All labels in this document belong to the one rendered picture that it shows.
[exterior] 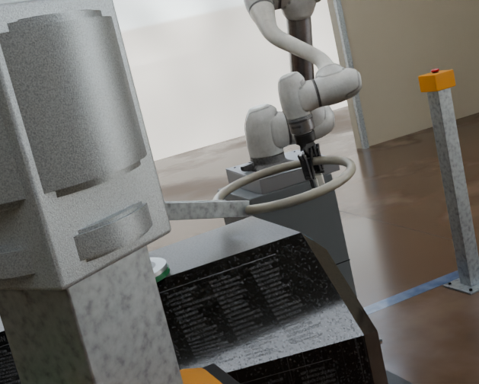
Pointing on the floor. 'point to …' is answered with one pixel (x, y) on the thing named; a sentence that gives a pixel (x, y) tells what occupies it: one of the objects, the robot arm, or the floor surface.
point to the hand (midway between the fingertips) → (317, 185)
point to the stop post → (454, 182)
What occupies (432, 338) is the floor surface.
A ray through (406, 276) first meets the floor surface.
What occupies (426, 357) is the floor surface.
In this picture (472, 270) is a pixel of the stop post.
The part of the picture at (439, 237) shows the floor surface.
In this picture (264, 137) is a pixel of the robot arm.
